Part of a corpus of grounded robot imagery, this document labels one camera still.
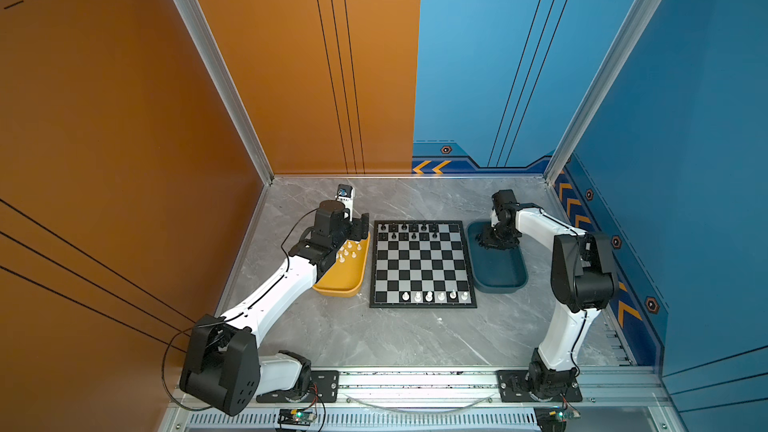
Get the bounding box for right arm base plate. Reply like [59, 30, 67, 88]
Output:
[496, 368, 583, 403]

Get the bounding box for black white chess board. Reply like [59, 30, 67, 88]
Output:
[369, 220, 477, 309]

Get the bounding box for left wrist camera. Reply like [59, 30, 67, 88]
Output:
[335, 184, 355, 220]

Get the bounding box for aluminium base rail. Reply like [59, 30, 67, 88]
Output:
[312, 366, 672, 408]

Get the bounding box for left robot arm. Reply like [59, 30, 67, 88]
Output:
[179, 196, 370, 416]

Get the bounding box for yellow plastic tray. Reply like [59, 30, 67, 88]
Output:
[313, 238, 370, 298]

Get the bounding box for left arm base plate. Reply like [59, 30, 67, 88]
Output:
[256, 369, 340, 404]

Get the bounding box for right circuit board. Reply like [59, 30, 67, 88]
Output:
[534, 409, 581, 432]

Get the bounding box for left green circuit board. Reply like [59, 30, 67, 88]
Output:
[276, 409, 320, 431]

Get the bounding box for teal plastic tray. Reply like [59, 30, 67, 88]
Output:
[467, 221, 529, 294]

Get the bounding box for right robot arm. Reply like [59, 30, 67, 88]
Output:
[468, 189, 619, 401]

